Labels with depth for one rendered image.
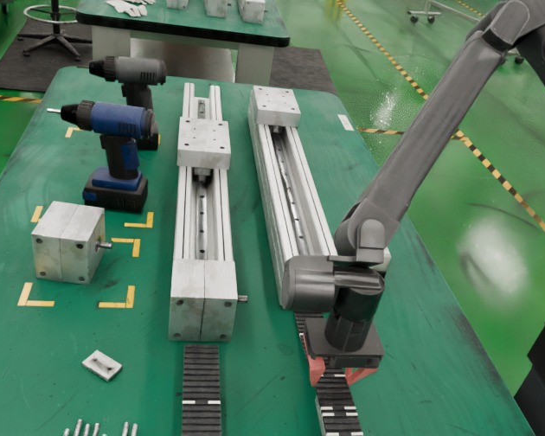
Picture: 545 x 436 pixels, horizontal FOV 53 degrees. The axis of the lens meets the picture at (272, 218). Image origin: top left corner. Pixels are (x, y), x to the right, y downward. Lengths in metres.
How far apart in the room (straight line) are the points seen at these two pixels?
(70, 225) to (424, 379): 0.63
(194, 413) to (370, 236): 0.33
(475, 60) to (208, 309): 0.53
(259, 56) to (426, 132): 1.88
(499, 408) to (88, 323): 0.66
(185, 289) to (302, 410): 0.25
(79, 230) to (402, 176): 0.53
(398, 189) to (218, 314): 0.33
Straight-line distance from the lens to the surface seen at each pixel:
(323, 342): 0.76
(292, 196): 1.17
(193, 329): 0.87
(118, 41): 2.59
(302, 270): 0.68
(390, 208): 0.72
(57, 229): 0.96
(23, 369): 0.88
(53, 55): 4.31
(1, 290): 1.00
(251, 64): 2.61
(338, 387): 0.83
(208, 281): 0.85
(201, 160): 1.16
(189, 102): 1.47
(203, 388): 0.79
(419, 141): 0.77
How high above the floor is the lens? 1.44
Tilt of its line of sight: 34 degrees down
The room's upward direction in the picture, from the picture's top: 11 degrees clockwise
